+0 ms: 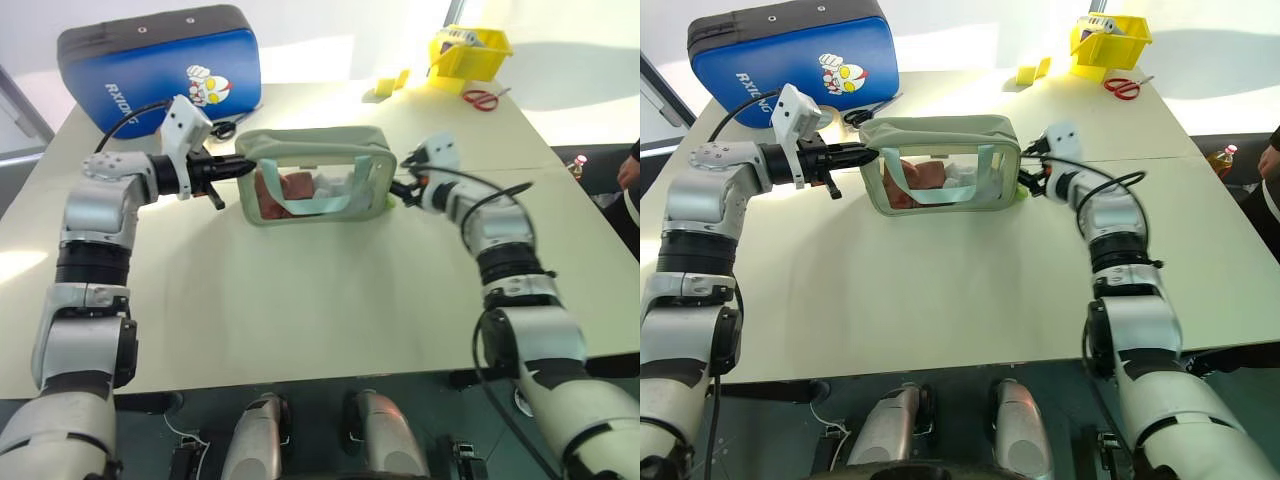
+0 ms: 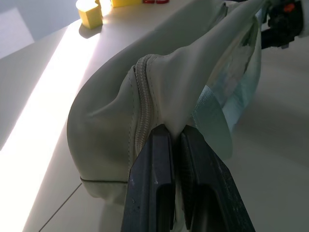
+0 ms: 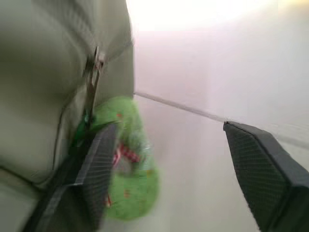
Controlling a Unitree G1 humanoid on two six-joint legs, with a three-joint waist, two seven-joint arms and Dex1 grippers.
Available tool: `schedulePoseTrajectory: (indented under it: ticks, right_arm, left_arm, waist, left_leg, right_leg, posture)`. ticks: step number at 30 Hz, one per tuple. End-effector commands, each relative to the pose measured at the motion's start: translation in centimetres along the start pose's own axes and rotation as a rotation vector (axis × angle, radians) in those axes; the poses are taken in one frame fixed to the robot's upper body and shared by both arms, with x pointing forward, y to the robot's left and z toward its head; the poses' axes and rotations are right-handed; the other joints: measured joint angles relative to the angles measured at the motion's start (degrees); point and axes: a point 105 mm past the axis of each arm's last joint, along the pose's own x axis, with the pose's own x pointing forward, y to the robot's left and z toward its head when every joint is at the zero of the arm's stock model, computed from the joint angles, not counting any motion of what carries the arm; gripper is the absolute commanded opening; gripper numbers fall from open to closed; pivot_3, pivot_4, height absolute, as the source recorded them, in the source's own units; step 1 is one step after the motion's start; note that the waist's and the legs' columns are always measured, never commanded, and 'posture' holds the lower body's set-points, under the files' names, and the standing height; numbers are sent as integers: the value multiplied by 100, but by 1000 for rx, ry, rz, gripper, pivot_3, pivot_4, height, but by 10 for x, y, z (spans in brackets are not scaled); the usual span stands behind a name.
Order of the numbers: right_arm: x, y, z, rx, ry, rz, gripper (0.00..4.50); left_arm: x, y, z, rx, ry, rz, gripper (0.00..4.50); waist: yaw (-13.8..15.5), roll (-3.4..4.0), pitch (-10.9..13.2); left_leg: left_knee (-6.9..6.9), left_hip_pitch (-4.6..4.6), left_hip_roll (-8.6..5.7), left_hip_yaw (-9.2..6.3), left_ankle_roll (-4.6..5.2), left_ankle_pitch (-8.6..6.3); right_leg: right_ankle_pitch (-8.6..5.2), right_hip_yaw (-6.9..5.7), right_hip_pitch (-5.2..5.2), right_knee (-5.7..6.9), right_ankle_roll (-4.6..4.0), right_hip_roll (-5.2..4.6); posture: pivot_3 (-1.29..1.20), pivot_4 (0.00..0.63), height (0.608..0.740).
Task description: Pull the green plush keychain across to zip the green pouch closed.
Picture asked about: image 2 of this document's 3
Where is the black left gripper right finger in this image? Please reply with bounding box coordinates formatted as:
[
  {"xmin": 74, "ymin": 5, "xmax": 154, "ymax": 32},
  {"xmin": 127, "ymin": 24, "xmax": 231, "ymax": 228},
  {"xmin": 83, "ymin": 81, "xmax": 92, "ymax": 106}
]
[{"xmin": 180, "ymin": 124, "xmax": 256, "ymax": 232}]

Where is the pale green zip pouch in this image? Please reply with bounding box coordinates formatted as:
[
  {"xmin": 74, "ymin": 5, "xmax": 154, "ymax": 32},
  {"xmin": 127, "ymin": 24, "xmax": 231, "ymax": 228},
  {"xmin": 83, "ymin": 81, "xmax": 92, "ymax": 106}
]
[{"xmin": 67, "ymin": 0, "xmax": 268, "ymax": 206}]

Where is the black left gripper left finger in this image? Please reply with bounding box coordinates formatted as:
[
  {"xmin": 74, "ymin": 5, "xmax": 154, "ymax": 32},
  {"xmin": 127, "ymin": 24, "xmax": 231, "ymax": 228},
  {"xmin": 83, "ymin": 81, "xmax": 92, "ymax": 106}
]
[{"xmin": 120, "ymin": 124, "xmax": 176, "ymax": 232}]

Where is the yellow block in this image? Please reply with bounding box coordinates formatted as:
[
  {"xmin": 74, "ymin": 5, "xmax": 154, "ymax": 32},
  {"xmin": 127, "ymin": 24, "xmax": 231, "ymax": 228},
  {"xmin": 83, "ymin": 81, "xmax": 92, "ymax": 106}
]
[
  {"xmin": 110, "ymin": 0, "xmax": 140, "ymax": 8},
  {"xmin": 75, "ymin": 0, "xmax": 104, "ymax": 30}
]

